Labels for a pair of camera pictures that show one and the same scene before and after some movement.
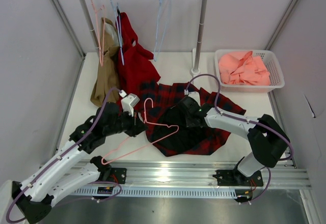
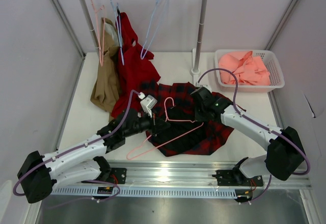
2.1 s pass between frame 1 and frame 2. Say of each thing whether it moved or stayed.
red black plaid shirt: stayed
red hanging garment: stayed
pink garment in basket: stayed
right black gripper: moved
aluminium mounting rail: stayed
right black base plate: stayed
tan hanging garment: stayed
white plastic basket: stayed
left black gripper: moved
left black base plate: stayed
